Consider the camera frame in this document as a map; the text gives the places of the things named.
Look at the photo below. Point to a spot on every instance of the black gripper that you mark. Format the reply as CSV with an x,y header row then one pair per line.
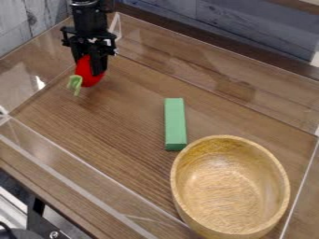
x,y
102,44

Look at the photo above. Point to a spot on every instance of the red plush strawberry toy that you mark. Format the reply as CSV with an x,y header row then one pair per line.
x,y
83,78

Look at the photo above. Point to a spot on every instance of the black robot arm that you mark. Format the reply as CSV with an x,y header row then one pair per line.
x,y
90,16

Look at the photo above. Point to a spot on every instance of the green rectangular block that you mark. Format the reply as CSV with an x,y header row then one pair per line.
x,y
176,129

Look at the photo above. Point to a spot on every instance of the wooden oval bowl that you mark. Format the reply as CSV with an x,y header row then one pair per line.
x,y
230,187

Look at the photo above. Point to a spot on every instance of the clear acrylic corner bracket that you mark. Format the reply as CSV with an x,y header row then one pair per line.
x,y
115,26

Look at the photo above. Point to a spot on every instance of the clear acrylic tray wall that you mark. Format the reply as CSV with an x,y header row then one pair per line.
x,y
105,208

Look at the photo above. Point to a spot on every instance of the black metal frame base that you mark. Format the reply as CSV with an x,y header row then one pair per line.
x,y
34,226

